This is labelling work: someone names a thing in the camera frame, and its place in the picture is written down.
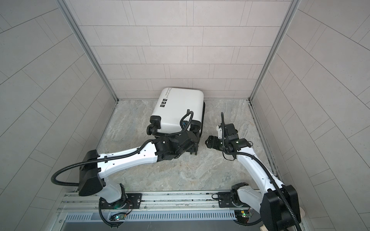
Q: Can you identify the black white suitcase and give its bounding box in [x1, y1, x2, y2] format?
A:
[146, 88, 205, 141]

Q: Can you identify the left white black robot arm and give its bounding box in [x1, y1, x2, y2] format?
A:
[79, 131, 199, 204]

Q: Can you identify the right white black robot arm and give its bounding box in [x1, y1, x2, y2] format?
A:
[205, 124, 301, 231]

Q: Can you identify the right circuit board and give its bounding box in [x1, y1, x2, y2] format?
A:
[234, 210, 253, 219]

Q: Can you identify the circuit board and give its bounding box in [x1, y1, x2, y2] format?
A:
[109, 213, 127, 221]
[234, 210, 253, 219]

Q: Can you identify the left circuit board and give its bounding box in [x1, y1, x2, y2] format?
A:
[109, 213, 127, 221]

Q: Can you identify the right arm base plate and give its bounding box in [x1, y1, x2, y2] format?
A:
[215, 192, 250, 208]

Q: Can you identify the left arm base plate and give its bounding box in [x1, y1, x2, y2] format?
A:
[100, 193, 143, 210]

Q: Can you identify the right black cable conduit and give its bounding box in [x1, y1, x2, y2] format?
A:
[220, 112, 303, 231]

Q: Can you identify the aluminium mounting rail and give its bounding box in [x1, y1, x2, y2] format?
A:
[57, 189, 298, 213]

